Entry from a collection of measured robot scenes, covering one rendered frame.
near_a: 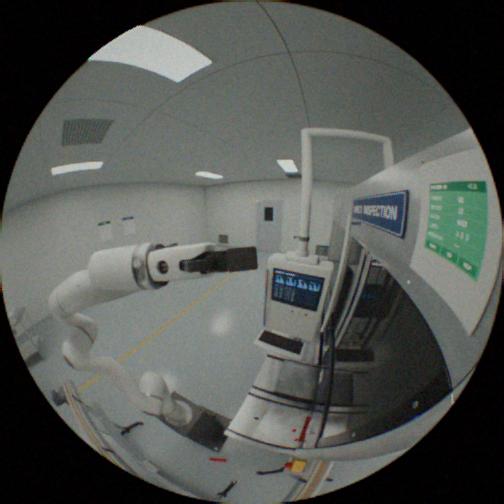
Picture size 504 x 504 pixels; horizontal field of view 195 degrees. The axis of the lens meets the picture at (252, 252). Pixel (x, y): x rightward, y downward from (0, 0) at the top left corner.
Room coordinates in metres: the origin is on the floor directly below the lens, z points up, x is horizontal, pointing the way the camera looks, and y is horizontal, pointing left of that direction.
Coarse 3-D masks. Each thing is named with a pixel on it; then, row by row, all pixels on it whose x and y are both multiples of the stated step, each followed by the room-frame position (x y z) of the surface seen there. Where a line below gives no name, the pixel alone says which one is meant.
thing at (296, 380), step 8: (288, 368) 0.53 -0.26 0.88; (296, 368) 0.53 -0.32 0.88; (304, 368) 0.52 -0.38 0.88; (312, 368) 0.50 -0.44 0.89; (320, 368) 0.48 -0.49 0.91; (280, 376) 0.47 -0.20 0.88; (288, 376) 0.47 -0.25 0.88; (296, 376) 0.46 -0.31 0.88; (304, 376) 0.45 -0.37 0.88; (312, 376) 0.44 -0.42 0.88; (280, 384) 0.41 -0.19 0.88; (288, 384) 0.40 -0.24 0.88; (296, 384) 0.40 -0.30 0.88; (304, 384) 0.39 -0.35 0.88; (312, 384) 0.37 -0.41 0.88; (280, 392) 0.34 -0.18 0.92; (288, 392) 0.34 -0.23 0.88; (296, 392) 0.33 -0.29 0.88; (304, 392) 0.32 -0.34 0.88; (312, 392) 0.31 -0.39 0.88; (312, 400) 0.25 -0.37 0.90
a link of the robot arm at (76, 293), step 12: (72, 276) 0.14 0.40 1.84; (84, 276) 0.16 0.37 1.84; (60, 288) 0.11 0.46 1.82; (72, 288) 0.12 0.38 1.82; (84, 288) 0.14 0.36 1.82; (96, 288) 0.17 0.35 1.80; (60, 300) 0.09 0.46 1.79; (72, 300) 0.11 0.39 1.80; (84, 300) 0.13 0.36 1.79; (96, 300) 0.16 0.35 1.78; (108, 300) 0.19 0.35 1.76; (72, 312) 0.11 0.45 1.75
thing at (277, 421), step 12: (276, 408) 0.24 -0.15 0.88; (288, 408) 0.23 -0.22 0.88; (264, 420) 0.16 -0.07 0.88; (276, 420) 0.15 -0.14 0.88; (288, 420) 0.14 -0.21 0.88; (300, 420) 0.13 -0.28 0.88; (264, 432) 0.07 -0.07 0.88; (276, 432) 0.07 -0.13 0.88; (288, 432) 0.06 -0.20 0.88; (300, 432) 0.04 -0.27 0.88; (288, 444) -0.03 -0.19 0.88; (300, 444) -0.04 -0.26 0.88
